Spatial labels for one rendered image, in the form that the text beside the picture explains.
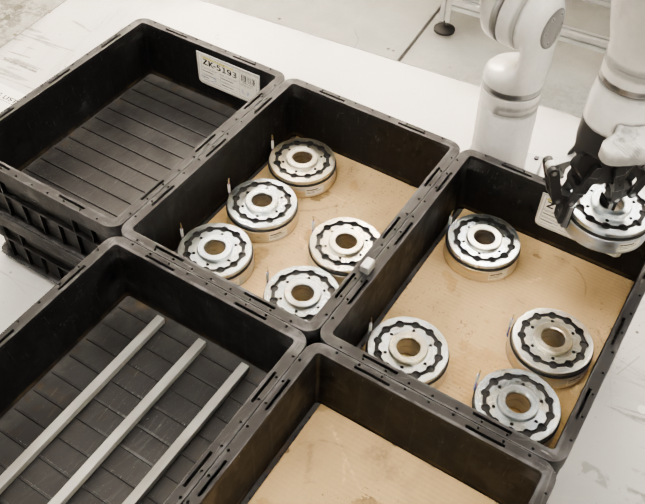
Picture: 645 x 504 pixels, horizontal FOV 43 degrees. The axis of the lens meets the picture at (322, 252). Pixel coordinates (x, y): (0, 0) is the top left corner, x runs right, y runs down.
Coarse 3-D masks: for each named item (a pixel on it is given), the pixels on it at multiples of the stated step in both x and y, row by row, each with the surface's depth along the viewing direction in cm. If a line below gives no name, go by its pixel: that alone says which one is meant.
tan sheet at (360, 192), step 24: (264, 168) 126; (336, 168) 126; (360, 168) 126; (336, 192) 123; (360, 192) 123; (384, 192) 123; (408, 192) 123; (216, 216) 119; (336, 216) 119; (360, 216) 119; (384, 216) 119; (288, 240) 116; (264, 264) 113; (288, 264) 113; (264, 288) 110
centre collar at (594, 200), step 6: (594, 192) 97; (600, 192) 97; (594, 198) 97; (624, 198) 97; (594, 204) 96; (600, 204) 96; (624, 204) 96; (630, 204) 96; (600, 210) 95; (606, 210) 95; (618, 210) 95; (624, 210) 95; (630, 210) 96; (606, 216) 95; (612, 216) 95; (618, 216) 95; (624, 216) 95
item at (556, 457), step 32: (480, 160) 113; (416, 224) 105; (384, 256) 101; (352, 288) 97; (640, 288) 98; (352, 352) 91; (608, 352) 92; (416, 384) 88; (480, 416) 86; (576, 416) 88; (544, 448) 83
